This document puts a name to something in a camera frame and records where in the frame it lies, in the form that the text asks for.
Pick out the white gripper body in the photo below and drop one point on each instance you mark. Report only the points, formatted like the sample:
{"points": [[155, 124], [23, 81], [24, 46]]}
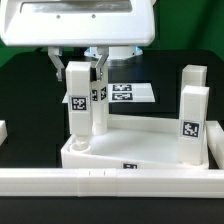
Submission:
{"points": [[77, 22]]}

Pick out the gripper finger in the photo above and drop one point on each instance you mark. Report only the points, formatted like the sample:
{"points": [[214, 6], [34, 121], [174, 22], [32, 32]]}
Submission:
{"points": [[55, 54], [102, 54]]}

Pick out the white desk top tray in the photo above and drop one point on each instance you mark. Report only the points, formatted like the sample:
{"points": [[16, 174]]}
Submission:
{"points": [[132, 142]]}

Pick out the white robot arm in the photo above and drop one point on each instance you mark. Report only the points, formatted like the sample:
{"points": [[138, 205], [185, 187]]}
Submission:
{"points": [[115, 51]]}

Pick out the fiducial marker sheet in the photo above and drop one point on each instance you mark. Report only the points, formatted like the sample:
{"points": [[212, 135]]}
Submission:
{"points": [[130, 92]]}

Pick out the white left fence block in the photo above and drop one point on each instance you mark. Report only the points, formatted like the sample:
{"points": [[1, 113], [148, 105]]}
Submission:
{"points": [[3, 131]]}

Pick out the white fence block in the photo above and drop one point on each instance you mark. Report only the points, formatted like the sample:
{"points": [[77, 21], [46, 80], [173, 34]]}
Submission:
{"points": [[215, 139], [3, 131]]}

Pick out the white front fence bar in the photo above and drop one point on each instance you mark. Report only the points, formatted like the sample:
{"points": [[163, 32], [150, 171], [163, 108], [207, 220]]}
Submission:
{"points": [[112, 182]]}

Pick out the white right fence block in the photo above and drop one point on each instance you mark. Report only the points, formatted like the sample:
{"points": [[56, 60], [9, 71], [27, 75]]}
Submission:
{"points": [[215, 139]]}

